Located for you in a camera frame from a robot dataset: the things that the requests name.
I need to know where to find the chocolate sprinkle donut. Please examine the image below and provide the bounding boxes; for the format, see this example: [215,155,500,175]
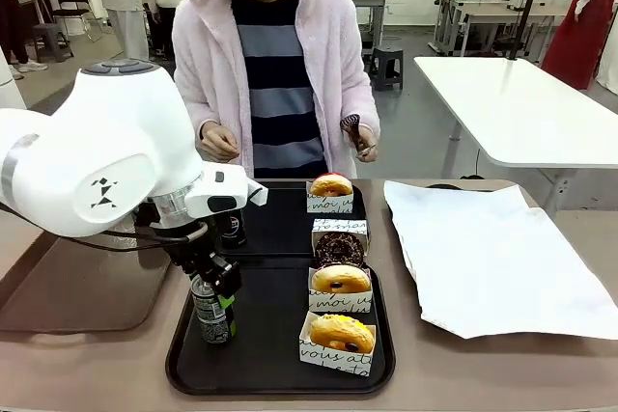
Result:
[311,218,372,259]

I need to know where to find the black green soda can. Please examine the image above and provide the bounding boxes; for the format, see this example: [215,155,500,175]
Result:
[191,275,239,346]

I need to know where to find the black floor cable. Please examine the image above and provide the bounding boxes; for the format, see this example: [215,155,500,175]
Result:
[461,146,486,179]

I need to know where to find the dark metal tongs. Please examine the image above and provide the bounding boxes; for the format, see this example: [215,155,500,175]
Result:
[339,113,378,158]

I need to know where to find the person's right hand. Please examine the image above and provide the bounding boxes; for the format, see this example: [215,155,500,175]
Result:
[198,121,241,162]

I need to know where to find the plain glazed donut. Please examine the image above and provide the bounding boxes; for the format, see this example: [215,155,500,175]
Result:
[311,264,372,295]

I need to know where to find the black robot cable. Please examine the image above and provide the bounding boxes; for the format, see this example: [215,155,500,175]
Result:
[0,202,210,253]

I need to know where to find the bystander in white clothes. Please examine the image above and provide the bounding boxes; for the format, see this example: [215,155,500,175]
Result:
[94,0,151,62]

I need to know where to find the person's left hand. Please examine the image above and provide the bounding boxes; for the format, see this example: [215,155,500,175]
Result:
[354,124,381,164]

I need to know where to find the black camera pole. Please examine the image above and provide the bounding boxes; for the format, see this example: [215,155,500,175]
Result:
[509,0,552,60]

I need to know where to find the person's right forearm pink sleeve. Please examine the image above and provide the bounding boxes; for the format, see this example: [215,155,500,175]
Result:
[172,83,228,162]

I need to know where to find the brown plastic tray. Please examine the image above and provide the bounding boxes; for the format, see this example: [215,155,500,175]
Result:
[0,233,173,334]

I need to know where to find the black Pepsi can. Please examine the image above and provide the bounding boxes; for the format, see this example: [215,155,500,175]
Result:
[219,208,248,248]

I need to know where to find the person's left forearm pink sleeve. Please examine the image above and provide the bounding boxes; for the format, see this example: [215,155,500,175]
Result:
[356,88,382,143]

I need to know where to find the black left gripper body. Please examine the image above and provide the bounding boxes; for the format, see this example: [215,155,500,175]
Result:
[154,216,228,286]

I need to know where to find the white background work table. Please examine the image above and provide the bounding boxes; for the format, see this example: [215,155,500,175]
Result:
[434,0,569,57]

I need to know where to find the person in pink jacket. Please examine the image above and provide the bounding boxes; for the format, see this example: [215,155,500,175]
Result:
[172,0,382,180]

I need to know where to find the white paper sheet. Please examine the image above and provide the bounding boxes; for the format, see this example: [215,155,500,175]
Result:
[383,179,618,341]

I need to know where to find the grey plastic stool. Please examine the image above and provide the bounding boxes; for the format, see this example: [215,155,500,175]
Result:
[32,23,74,64]
[369,43,405,93]

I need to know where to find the navy grey striped sweater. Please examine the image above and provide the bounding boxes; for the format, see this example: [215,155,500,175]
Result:
[230,0,329,179]

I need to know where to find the black square tray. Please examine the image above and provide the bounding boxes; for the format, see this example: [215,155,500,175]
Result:
[214,179,368,271]
[164,264,397,397]

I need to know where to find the bystander in black clothes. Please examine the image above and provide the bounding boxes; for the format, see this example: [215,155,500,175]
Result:
[0,0,49,74]

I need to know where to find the mannequin with red apron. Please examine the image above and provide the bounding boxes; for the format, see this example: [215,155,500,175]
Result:
[541,0,618,93]

